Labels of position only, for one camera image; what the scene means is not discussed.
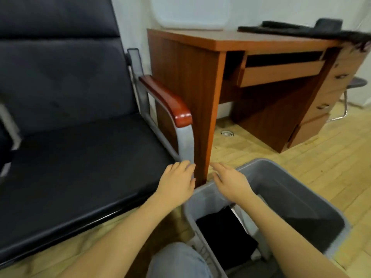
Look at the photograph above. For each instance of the grey t-shirt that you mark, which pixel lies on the grey t-shirt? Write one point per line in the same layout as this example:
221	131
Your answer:
255	234

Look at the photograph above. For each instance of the person's right forearm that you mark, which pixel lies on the person's right forearm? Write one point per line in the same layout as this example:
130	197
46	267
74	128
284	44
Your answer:
295	243

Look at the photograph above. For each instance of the brown wooden desk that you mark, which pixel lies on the brown wooden desk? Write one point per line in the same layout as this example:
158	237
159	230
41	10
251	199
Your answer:
185	72

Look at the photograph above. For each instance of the white plastic tray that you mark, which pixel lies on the white plastic tray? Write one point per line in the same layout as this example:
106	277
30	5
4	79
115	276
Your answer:
191	13

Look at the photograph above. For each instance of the black office chair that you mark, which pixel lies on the black office chair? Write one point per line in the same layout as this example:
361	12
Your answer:
327	23

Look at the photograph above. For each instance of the grey plastic storage bin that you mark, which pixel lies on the grey plastic storage bin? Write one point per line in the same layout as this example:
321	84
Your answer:
295	194

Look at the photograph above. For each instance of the black board green print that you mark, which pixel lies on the black board green print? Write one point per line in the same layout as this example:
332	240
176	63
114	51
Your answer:
307	33

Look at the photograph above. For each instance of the person's left forearm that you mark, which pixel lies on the person's left forearm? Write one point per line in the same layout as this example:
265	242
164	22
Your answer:
113	246

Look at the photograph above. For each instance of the black leather bench seat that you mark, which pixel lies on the black leather bench seat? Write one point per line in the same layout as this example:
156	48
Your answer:
64	159

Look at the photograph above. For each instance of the brown wooden cabinet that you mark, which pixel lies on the brown wooden cabinet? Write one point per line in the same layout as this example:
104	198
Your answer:
324	107

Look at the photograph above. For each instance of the chrome chair leg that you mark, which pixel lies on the chrome chair leg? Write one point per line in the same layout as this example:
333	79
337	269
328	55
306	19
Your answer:
341	107

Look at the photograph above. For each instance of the person's left hand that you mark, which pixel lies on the person's left hand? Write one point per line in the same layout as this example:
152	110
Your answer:
175	185

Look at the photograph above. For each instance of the brown wooden bench armrest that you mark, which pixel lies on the brown wooden bench armrest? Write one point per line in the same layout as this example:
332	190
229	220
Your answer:
168	101

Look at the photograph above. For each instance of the black garment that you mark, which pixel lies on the black garment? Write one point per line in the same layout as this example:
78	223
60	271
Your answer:
226	237

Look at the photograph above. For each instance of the round metal floor drain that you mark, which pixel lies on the round metal floor drain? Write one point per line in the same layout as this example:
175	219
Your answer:
227	133

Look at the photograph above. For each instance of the person's blue jeans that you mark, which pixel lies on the person's blue jeans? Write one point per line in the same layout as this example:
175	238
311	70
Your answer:
177	260

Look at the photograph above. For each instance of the person's right hand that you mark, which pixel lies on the person's right hand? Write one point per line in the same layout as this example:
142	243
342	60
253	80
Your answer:
232	183

